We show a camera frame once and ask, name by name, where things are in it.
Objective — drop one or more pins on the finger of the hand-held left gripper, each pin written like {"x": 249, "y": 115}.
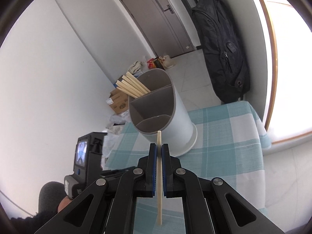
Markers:
{"x": 114, "y": 171}

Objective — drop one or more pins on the bamboo chopstick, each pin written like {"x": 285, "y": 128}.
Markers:
{"x": 159, "y": 209}
{"x": 125, "y": 91}
{"x": 135, "y": 85}
{"x": 128, "y": 89}
{"x": 131, "y": 88}
{"x": 139, "y": 83}

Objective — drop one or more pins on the white grey utensil holder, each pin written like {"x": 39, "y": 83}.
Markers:
{"x": 178, "y": 126}

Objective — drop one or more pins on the person's left hand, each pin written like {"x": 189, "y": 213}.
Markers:
{"x": 63, "y": 203}

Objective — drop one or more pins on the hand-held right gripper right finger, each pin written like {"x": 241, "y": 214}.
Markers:
{"x": 165, "y": 170}

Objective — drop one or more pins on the teal checkered tablecloth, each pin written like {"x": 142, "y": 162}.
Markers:
{"x": 219, "y": 139}

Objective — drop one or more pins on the clear plastic bag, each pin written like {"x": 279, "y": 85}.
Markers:
{"x": 144, "y": 64}

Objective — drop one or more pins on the cream cloth bag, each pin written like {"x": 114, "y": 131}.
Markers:
{"x": 136, "y": 66}

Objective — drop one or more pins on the grey plastic bags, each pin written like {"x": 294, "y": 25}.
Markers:
{"x": 117, "y": 121}

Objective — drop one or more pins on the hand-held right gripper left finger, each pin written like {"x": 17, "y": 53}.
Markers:
{"x": 153, "y": 170}

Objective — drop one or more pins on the red snack bag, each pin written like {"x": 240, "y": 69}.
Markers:
{"x": 151, "y": 63}

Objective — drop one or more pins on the brown cardboard box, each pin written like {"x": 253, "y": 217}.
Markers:
{"x": 118, "y": 102}

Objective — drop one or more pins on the black backpack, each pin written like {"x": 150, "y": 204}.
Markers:
{"x": 219, "y": 53}

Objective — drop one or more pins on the person's left forearm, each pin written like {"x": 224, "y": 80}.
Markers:
{"x": 47, "y": 195}

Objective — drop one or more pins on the round gold-framed mirror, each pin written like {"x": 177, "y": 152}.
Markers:
{"x": 292, "y": 78}

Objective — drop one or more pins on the grey door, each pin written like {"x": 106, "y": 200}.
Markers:
{"x": 156, "y": 22}

